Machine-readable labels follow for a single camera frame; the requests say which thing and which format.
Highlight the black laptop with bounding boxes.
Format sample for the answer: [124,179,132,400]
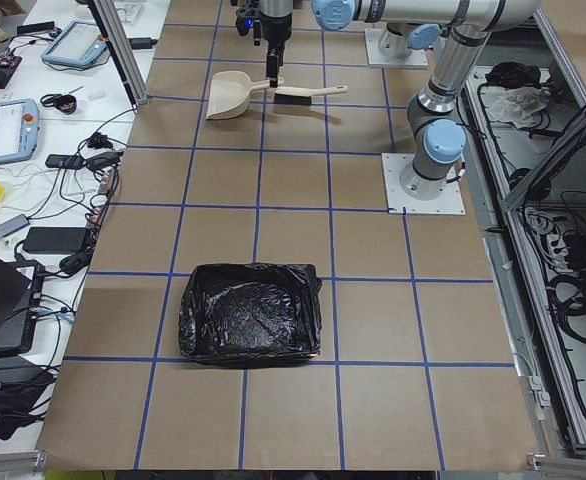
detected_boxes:
[0,259,44,358]

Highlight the black lined trash bin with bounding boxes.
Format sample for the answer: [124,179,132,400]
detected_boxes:
[177,263,322,368]

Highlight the black scissors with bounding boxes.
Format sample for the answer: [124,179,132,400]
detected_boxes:
[39,86,82,107]

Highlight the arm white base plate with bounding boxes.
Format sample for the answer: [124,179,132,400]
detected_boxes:
[364,25,428,70]
[381,153,466,216]

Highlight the white plastic dustpan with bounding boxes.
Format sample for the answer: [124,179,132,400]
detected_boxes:
[206,71,271,120]

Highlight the grey usb hub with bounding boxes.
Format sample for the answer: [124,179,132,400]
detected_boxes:
[0,214,30,240]

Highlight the crumpled white cloth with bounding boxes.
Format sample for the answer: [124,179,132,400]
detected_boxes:
[487,86,550,129]

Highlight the near blue teach pendant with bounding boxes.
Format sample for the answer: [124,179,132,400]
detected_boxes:
[0,99,39,164]

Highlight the blue teach pendant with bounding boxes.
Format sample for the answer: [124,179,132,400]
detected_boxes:
[41,20,107,70]
[0,99,39,164]

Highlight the black cloth bundle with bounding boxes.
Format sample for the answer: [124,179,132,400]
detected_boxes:
[485,61,541,89]

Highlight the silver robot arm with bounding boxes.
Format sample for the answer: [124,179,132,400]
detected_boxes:
[231,1,440,59]
[311,0,540,200]

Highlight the black tape roll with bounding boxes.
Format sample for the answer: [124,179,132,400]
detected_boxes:
[54,95,78,115]

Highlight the black power brick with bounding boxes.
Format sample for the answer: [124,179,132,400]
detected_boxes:
[22,227,87,254]

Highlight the white hand brush black bristles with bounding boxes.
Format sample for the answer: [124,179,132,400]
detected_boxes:
[273,85,349,106]

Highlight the black remote device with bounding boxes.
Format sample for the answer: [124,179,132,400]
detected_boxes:
[45,154,84,170]

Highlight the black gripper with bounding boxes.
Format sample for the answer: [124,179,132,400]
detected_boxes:
[235,3,261,46]
[260,13,293,88]

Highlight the far blue teach pendant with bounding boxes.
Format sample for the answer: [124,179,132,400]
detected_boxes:
[41,20,107,70]

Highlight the black cable coils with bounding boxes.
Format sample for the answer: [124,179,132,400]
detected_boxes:
[545,272,586,346]

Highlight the aluminium frame post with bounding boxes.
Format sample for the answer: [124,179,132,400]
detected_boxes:
[88,0,148,107]

